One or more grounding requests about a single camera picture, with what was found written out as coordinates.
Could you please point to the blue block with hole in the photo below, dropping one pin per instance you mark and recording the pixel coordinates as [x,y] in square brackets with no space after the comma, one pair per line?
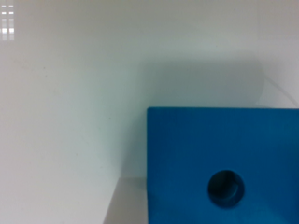
[223,165]

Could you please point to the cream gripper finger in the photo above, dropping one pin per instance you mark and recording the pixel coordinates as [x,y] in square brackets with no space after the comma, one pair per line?
[129,203]

